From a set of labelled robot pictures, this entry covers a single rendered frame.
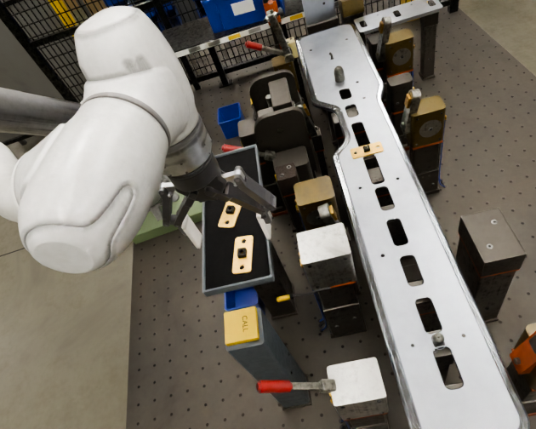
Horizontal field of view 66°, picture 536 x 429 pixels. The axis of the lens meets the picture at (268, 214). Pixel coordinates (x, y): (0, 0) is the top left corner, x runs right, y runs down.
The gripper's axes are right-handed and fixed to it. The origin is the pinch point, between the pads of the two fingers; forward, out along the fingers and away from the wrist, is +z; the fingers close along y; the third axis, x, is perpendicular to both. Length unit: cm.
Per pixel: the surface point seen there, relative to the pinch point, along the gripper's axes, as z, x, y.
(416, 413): 23.2, -26.1, 27.8
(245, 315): 7.3, -12.7, 1.1
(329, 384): 16.3, -22.6, 14.1
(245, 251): 6.1, -0.1, 0.7
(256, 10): 16, 117, -5
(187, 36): 20, 120, -37
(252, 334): 7.3, -16.4, 2.5
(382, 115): 23, 52, 33
